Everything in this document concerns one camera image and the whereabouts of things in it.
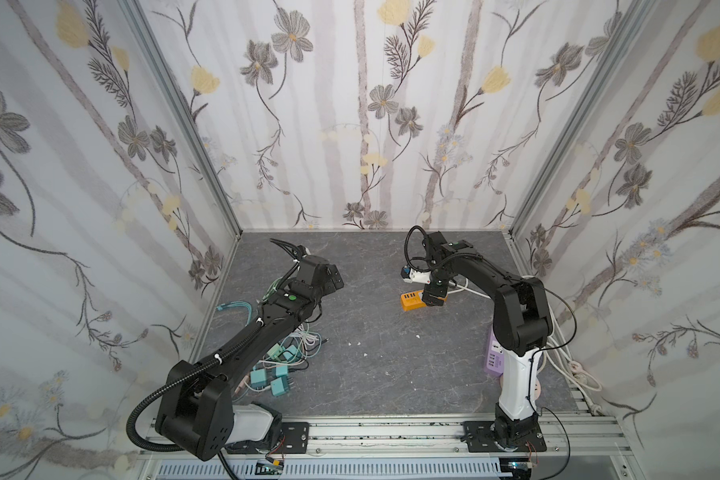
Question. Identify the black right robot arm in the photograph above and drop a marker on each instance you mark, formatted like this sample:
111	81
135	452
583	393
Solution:
521	322

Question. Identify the purple power strip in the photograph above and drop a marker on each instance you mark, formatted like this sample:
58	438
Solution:
494	356

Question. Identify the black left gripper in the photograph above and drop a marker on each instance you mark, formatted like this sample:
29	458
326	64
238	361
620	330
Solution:
303	257

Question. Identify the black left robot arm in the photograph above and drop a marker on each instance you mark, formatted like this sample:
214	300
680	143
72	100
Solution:
196	411

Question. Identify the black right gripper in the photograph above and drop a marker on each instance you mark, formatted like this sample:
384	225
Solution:
434	293

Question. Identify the pink round power strip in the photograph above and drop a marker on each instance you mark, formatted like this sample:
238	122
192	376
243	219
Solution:
537	384

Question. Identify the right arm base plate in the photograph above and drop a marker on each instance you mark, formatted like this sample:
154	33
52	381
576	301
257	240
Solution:
481	437

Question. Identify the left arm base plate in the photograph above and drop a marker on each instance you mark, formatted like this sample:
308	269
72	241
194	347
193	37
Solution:
282	438

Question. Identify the orange power strip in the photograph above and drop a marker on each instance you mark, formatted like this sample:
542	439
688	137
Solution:
416	300

